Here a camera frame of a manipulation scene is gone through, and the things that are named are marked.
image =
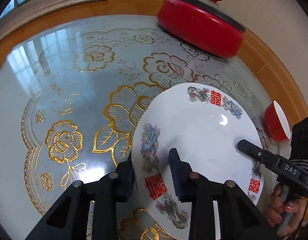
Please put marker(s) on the person's right hand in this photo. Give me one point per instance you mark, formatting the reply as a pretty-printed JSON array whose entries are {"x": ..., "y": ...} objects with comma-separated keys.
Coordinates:
[{"x": 276, "y": 208}]

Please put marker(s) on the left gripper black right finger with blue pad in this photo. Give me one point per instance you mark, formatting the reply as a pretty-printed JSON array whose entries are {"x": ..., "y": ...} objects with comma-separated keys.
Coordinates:
[{"x": 212, "y": 202}]

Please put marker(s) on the red electric cooking pot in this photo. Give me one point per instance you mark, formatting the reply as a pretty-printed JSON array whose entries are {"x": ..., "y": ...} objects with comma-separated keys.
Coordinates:
[{"x": 203, "y": 24}]

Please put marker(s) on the red bowl white inside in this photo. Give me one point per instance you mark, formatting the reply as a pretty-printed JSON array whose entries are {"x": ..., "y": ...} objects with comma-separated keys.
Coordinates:
[{"x": 276, "y": 123}]

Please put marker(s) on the white plate red characters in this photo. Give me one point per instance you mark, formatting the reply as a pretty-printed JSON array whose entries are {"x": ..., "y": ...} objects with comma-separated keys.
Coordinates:
[{"x": 204, "y": 125}]

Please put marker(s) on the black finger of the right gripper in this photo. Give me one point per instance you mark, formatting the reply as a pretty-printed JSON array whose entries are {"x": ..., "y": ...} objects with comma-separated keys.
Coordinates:
[{"x": 264, "y": 157}]

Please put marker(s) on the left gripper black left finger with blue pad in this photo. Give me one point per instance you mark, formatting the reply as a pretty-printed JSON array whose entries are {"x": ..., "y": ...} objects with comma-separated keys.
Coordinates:
[{"x": 68, "y": 217}]

